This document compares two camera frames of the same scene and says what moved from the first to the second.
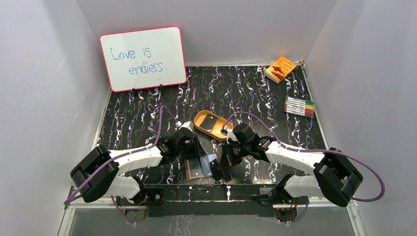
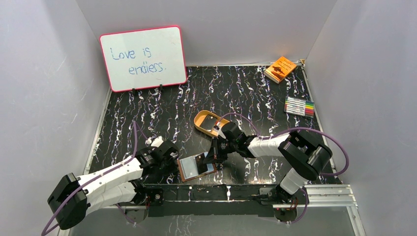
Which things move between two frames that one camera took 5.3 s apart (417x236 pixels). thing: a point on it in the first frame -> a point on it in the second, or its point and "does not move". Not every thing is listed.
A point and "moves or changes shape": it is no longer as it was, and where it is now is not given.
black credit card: (214, 167) moves or changes shape
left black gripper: (194, 147) -> (172, 159)
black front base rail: (211, 200) does not move
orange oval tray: (216, 131) does not move
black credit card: (208, 123) does not move
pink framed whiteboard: (144, 59) does not move
